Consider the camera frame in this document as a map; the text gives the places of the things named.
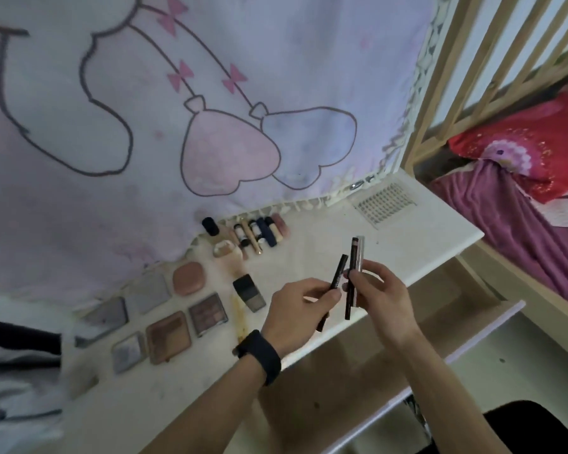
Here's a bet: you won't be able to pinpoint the person's right hand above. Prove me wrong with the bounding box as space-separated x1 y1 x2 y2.
341 259 420 351

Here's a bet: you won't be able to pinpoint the person's left hand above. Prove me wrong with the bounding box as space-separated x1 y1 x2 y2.
260 277 343 359

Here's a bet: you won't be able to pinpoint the yellow handled makeup brushes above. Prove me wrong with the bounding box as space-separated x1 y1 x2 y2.
235 297 249 346

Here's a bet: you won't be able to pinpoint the dark square foundation bottle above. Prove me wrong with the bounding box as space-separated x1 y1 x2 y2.
232 274 268 313

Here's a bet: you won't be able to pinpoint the purple drawer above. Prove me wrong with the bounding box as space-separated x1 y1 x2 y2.
257 252 526 454

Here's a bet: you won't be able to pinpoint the dark eyeshadow palette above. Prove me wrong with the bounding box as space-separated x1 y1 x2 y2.
187 293 230 337

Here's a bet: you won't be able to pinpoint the peach pump bottle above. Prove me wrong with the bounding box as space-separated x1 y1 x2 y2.
213 240 246 277

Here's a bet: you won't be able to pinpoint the navy cosmetic tube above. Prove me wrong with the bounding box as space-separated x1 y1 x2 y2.
257 216 279 249

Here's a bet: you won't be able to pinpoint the beige tube black cap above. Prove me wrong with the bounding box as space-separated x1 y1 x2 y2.
264 216 286 244

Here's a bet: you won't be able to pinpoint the false eyelash tray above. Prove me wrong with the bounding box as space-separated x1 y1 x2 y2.
350 182 417 230

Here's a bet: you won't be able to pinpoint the pink rounded compact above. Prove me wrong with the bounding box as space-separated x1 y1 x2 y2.
172 261 206 297

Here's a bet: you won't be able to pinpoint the foundation bottle black cap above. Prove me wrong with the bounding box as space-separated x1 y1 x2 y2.
201 216 237 247

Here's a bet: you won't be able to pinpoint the brown blush palette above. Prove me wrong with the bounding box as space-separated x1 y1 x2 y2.
145 310 192 366

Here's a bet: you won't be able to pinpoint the small grey square palette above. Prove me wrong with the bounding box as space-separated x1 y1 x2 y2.
124 271 173 315

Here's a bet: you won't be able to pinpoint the silver square palette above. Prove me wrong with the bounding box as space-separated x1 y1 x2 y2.
110 331 148 374

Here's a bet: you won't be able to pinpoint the large grey square palette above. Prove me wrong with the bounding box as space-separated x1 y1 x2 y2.
73 296 129 349

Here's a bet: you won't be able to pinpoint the clear square palette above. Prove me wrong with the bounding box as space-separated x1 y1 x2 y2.
64 363 100 402

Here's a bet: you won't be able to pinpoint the person's right forearm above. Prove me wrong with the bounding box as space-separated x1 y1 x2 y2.
393 325 512 454

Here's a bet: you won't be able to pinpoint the person's left forearm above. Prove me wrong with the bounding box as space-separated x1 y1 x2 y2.
139 359 266 454

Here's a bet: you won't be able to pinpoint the white dressing table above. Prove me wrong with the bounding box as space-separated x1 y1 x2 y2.
59 167 485 454

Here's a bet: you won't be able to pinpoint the black smartwatch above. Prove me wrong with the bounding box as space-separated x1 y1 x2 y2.
236 329 283 387

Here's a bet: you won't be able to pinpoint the purple bed sheet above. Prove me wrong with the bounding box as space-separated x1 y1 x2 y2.
428 160 568 313

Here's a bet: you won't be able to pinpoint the black office chair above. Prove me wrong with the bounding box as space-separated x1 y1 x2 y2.
405 394 568 454

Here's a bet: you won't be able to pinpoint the pink patterned paper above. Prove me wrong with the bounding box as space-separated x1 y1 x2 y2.
532 193 568 228

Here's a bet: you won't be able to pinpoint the red floral pillow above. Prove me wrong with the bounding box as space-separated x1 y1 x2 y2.
447 84 568 204

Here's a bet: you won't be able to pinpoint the pink cartoon cloth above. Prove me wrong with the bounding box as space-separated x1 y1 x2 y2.
0 0 444 308

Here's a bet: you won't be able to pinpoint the dark red wooden door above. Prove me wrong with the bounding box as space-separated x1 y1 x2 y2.
0 317 62 356

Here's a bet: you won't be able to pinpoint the white hanging garment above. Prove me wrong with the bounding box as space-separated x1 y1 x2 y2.
0 342 65 454

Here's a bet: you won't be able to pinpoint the wooden bed frame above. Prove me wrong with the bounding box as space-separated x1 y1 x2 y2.
402 0 568 370

